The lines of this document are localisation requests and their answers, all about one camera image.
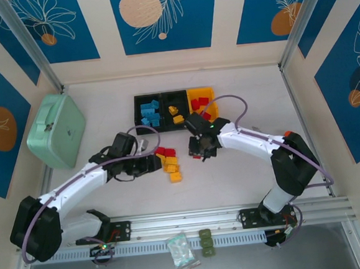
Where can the red lego brick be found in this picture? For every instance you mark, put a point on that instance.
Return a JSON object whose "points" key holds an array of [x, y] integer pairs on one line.
{"points": [[194, 104], [170, 152], [206, 115], [196, 156], [203, 101], [160, 150]]}

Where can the small blue lego brick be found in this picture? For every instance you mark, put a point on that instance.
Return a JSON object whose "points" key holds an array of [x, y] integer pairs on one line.
{"points": [[155, 104], [149, 113]]}

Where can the small yellow lego brick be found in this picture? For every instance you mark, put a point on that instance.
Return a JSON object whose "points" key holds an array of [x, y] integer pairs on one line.
{"points": [[173, 110]]}

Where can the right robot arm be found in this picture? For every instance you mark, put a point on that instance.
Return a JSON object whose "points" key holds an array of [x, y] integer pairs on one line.
{"points": [[291, 166]]}

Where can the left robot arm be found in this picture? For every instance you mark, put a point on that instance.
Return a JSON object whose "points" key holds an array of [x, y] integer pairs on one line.
{"points": [[34, 230]]}

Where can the black plastic bin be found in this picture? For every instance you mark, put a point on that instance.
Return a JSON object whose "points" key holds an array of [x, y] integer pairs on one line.
{"points": [[180, 101], [139, 130]]}

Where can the yellow plastic bin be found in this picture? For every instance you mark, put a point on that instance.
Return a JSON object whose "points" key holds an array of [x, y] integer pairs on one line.
{"points": [[212, 94]]}

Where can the olive green pad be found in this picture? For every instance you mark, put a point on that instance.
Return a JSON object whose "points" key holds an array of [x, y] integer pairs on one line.
{"points": [[206, 243], [205, 234], [208, 252]]}

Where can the mint green zip case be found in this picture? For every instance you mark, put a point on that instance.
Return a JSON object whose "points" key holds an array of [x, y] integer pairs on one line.
{"points": [[56, 131]]}

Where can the orange capped bottle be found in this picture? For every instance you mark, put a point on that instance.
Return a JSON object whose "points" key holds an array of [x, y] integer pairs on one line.
{"points": [[289, 132]]}

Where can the clear plastic zip bag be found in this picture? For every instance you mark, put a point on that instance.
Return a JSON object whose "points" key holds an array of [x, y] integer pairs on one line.
{"points": [[181, 252]]}

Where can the aluminium mounting rail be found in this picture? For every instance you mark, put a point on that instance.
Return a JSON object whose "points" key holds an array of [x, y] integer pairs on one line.
{"points": [[187, 221]]}

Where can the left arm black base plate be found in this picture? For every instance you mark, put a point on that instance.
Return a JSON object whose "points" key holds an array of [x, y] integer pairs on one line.
{"points": [[123, 230]]}

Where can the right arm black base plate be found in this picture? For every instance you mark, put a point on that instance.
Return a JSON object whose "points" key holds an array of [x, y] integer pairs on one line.
{"points": [[247, 218]]}

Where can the aluminium side rail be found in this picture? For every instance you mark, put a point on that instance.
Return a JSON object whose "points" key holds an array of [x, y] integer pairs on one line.
{"points": [[48, 179], [290, 91]]}

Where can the aluminium frame post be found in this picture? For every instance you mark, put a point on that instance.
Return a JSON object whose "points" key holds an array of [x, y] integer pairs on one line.
{"points": [[305, 22], [29, 43]]}

